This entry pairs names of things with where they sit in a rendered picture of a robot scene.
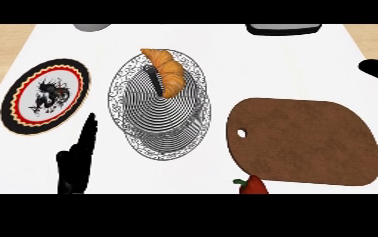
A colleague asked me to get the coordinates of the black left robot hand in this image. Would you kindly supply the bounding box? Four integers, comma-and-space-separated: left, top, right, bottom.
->
55, 112, 99, 195

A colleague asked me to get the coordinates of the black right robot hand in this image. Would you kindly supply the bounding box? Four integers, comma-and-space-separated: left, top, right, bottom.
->
358, 58, 378, 79

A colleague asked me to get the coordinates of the brown wooden cutting board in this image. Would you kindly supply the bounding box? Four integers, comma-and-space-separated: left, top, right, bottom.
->
225, 97, 375, 187

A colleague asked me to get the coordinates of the golden brown croissant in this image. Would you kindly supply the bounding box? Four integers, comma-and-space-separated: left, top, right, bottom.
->
139, 48, 186, 99

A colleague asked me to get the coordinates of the black rimmed decorated plate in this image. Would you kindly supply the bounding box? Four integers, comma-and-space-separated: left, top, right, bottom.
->
0, 58, 92, 136

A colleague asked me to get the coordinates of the red bell pepper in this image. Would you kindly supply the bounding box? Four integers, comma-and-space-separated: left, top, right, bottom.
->
232, 174, 270, 195

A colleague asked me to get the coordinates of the grey round object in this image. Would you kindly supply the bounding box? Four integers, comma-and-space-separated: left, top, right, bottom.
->
73, 23, 112, 33

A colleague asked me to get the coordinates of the tiered wire basket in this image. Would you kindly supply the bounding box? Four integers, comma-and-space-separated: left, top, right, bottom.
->
107, 48, 213, 162

